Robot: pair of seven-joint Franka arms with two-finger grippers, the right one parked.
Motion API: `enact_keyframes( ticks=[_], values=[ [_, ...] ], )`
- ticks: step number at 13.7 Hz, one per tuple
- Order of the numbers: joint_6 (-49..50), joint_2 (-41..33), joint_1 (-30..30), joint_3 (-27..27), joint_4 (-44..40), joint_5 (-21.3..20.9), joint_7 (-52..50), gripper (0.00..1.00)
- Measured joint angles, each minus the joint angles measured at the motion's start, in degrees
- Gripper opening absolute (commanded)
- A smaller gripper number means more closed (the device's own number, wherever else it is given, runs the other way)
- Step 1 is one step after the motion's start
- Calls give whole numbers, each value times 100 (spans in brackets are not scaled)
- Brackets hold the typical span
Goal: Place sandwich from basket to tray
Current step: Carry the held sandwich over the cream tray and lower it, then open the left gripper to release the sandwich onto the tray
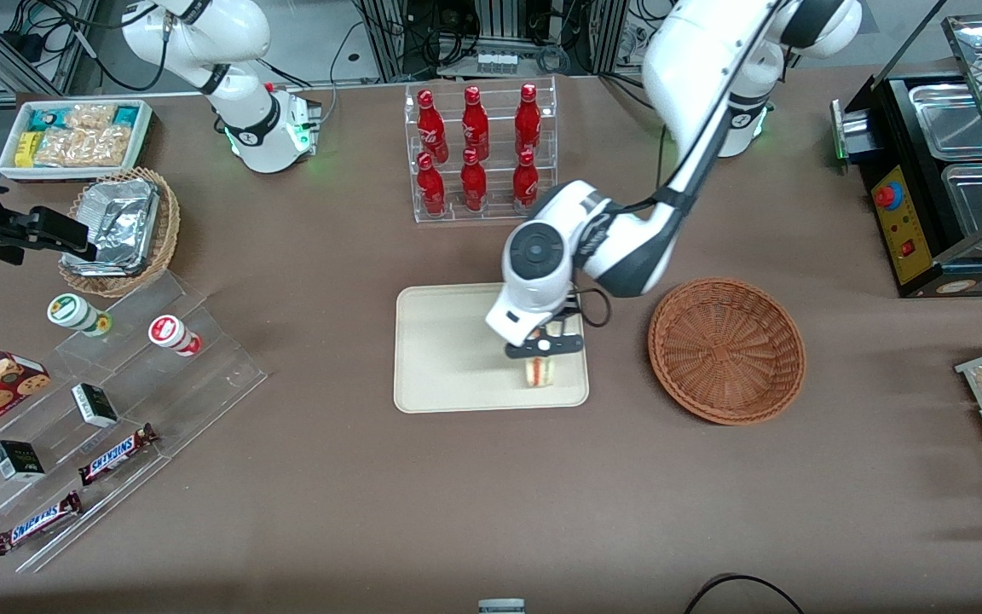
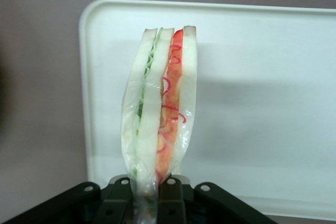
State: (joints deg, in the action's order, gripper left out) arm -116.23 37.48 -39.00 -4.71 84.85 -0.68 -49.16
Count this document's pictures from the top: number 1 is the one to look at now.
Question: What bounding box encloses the beige plastic tray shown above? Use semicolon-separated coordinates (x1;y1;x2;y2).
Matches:
394;280;590;414

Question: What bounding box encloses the tan wicker basket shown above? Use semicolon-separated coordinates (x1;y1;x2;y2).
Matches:
58;167;181;298

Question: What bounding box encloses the brown round wicker basket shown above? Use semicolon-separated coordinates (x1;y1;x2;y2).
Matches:
648;277;806;426

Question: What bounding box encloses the silver foil container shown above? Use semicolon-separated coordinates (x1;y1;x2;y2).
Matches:
62;177;161;276

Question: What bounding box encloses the white rectangular snack bin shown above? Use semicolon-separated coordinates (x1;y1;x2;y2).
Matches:
0;98;154;182

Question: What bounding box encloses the green lid yoghurt cup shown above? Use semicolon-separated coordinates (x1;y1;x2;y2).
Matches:
47;293;113;338

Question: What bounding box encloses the large clear cracker bag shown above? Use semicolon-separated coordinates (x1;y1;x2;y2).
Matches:
35;126;132;169

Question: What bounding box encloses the small clear cracker bag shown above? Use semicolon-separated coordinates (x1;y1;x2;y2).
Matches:
65;102;117;133

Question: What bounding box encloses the red lid yoghurt cup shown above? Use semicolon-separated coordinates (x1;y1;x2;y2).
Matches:
147;315;202;357

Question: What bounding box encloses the clear acrylic bottle rack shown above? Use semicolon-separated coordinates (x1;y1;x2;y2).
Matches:
404;75;558;224

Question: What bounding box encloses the small black carton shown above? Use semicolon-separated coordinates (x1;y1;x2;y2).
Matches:
0;440;46;484
71;383;119;429

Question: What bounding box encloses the red cola bottle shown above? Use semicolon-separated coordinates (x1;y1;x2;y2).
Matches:
417;89;449;165
460;148;488;212
416;152;447;217
512;149;540;214
462;85;490;161
515;83;542;157

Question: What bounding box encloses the clear acrylic stepped display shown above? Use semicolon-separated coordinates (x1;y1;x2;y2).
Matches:
0;271;269;574

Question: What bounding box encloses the snickers chocolate bar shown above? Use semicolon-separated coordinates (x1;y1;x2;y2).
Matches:
78;423;159;487
0;490;83;557

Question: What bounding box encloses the black hot food display case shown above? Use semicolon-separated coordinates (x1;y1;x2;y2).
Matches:
830;13;982;299

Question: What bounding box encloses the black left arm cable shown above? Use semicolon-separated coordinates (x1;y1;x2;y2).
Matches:
572;192;688;330

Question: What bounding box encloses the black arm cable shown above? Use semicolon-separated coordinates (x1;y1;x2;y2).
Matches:
82;0;170;92
572;192;688;330

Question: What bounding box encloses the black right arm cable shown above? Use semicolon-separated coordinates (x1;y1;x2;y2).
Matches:
82;0;170;92

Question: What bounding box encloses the black looped floor cable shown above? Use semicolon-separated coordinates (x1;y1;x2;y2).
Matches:
684;574;806;614

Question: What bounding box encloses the aluminium frame equipment rack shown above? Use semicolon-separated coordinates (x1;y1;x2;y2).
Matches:
353;0;628;82

